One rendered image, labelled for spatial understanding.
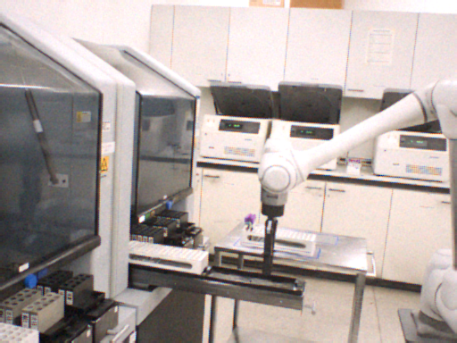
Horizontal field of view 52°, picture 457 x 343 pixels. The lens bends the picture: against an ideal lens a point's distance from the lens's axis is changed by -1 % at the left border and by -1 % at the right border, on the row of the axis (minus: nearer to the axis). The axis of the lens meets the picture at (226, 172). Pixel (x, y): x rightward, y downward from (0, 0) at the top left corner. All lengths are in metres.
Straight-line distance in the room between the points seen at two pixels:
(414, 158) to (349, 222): 0.70
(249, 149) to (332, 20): 1.26
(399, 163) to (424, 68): 0.82
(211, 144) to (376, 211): 1.43
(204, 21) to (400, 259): 2.57
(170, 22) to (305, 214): 2.06
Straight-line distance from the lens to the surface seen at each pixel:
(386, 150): 3.85
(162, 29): 4.46
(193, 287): 1.65
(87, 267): 1.47
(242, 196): 3.97
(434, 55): 4.18
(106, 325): 1.41
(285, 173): 1.29
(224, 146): 3.95
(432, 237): 4.00
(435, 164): 3.90
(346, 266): 1.87
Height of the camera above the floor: 1.41
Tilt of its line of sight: 9 degrees down
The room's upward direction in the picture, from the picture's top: 4 degrees clockwise
